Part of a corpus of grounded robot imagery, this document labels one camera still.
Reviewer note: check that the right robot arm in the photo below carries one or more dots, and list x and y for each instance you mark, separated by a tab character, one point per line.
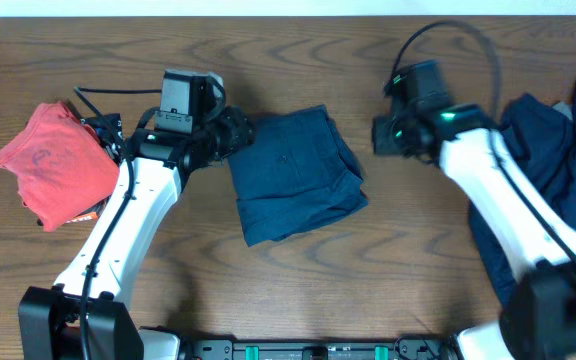
539	322

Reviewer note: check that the red folded t-shirt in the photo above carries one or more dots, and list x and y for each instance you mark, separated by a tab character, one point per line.
60	167

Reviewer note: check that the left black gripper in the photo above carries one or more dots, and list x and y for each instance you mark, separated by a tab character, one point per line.
237	138

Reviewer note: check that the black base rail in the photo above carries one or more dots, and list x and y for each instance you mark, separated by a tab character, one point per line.
206	346

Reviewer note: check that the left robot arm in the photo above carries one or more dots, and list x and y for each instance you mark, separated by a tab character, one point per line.
85	314

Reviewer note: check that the navy blue clothes pile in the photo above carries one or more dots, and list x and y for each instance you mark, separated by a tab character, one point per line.
542	140

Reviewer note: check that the navy blue shorts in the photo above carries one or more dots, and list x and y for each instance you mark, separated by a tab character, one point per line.
299	175

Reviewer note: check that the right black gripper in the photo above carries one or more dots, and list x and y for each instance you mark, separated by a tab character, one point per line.
383	145

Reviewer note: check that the black printed folded garment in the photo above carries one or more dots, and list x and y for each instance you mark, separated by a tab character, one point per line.
108	144

